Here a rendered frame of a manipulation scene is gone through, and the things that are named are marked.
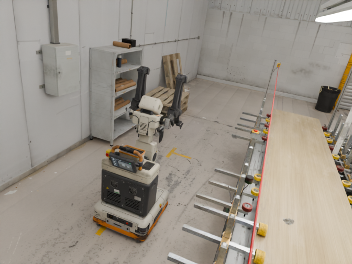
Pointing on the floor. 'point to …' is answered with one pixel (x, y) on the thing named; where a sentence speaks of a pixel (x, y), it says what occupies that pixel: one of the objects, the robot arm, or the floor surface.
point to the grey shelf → (111, 119)
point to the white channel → (351, 107)
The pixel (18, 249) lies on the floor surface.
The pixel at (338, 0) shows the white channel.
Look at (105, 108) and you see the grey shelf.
